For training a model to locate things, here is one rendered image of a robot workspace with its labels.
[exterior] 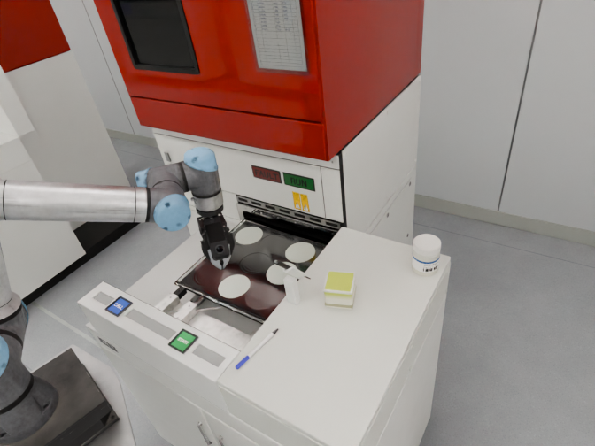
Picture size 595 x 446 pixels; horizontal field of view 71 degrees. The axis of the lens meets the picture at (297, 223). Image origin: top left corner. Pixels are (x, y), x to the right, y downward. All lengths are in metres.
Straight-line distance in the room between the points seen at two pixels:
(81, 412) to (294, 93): 0.94
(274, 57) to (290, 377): 0.78
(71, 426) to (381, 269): 0.86
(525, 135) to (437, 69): 0.61
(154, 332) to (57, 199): 0.47
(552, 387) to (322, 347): 1.41
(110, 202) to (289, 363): 0.53
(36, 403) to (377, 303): 0.84
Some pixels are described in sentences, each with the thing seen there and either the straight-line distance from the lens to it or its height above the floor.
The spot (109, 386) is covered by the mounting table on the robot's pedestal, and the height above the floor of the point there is 0.82.
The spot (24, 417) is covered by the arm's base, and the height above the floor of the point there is 0.96.
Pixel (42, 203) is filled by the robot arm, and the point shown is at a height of 1.43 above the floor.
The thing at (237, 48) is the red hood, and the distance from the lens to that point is 1.20.
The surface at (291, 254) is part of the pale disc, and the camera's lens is 1.37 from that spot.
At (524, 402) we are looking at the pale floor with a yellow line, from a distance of 2.17.
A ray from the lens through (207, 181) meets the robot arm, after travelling 1.04.
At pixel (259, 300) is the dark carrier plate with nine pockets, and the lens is 1.24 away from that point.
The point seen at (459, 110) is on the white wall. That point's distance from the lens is 2.69.
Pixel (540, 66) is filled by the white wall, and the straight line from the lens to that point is 2.54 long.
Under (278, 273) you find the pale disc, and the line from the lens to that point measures 1.31.
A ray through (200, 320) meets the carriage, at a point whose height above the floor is 0.88.
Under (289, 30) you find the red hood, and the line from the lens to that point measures 1.08.
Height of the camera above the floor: 1.80
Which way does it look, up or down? 37 degrees down
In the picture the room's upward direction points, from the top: 9 degrees counter-clockwise
